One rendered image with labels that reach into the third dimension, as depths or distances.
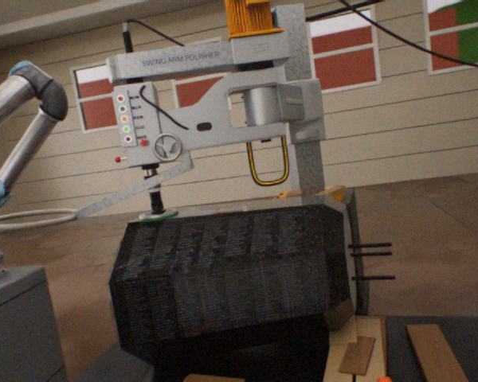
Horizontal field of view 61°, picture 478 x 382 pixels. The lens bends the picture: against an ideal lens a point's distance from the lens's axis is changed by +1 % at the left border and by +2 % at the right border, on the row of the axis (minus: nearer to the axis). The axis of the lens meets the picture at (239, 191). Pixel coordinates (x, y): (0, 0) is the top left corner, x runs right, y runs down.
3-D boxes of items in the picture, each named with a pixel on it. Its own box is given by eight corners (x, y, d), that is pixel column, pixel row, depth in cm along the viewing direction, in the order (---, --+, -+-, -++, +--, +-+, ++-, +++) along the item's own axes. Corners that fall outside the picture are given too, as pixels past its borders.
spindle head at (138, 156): (197, 161, 234) (184, 83, 229) (197, 162, 213) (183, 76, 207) (135, 170, 231) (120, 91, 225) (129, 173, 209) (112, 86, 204)
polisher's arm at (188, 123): (281, 154, 239) (270, 71, 232) (291, 155, 216) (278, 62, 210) (158, 173, 232) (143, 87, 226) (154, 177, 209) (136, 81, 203)
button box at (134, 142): (138, 146, 209) (127, 90, 206) (137, 146, 207) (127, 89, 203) (123, 147, 208) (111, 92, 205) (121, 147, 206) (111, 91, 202)
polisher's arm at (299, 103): (284, 126, 306) (280, 92, 303) (330, 118, 290) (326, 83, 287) (242, 130, 240) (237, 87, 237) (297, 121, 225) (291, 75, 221)
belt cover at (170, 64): (281, 72, 236) (278, 43, 234) (291, 64, 211) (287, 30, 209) (116, 95, 227) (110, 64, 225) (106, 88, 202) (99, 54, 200)
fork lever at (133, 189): (194, 166, 233) (191, 158, 232) (194, 168, 214) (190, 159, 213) (84, 216, 229) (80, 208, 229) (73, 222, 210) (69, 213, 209)
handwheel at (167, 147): (184, 159, 216) (180, 131, 214) (184, 159, 206) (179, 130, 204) (156, 163, 214) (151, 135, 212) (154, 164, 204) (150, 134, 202)
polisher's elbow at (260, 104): (255, 126, 238) (250, 93, 236) (285, 122, 229) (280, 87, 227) (240, 128, 221) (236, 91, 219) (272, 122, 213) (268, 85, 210)
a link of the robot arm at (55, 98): (82, 95, 187) (6, 205, 199) (57, 78, 183) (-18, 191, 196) (76, 98, 176) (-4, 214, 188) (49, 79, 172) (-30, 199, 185)
